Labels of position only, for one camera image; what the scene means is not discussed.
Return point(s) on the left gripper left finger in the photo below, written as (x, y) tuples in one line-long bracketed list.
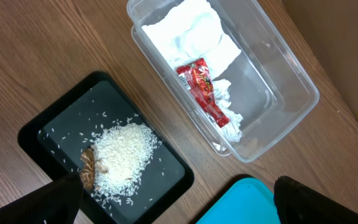
[(56, 202)]

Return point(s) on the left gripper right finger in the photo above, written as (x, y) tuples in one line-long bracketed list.
[(297, 203)]

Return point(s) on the small white tissue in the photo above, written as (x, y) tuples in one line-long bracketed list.
[(231, 131)]

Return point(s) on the red snack wrapper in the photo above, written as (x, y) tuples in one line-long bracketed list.
[(196, 78)]

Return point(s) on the large white paper napkin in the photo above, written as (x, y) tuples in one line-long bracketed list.
[(190, 31)]

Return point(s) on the teal serving tray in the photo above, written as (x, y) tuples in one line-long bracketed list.
[(248, 201)]

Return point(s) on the brown food scrap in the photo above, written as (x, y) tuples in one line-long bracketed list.
[(90, 168)]

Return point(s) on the black tray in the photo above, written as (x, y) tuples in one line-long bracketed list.
[(55, 138)]

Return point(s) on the pile of white rice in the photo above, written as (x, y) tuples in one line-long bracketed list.
[(126, 151)]

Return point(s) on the clear plastic bin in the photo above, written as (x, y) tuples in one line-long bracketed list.
[(268, 86)]

